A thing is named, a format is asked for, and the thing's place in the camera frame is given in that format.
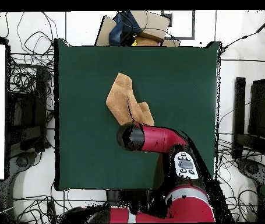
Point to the brown cardboard sheet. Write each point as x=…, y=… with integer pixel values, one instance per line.
x=104, y=32

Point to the orange-brown cloth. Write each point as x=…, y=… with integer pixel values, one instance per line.
x=148, y=42

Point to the black chair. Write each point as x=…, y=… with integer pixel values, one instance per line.
x=261, y=109

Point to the orange terry towel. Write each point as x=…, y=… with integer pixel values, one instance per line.
x=120, y=100

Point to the black wheeled stand base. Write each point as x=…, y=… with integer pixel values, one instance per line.
x=22, y=162

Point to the dark green table cloth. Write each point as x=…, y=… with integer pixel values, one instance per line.
x=88, y=151

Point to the blue jeans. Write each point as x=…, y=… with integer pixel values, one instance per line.
x=123, y=30

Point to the brown cardboard box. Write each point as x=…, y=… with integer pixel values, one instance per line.
x=153, y=23

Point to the dark-framed white board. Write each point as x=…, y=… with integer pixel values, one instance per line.
x=194, y=25

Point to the black upright post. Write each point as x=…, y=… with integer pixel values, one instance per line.
x=239, y=112

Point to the black equipment stand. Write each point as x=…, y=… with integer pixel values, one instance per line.
x=29, y=112

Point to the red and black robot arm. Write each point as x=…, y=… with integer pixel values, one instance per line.
x=160, y=140

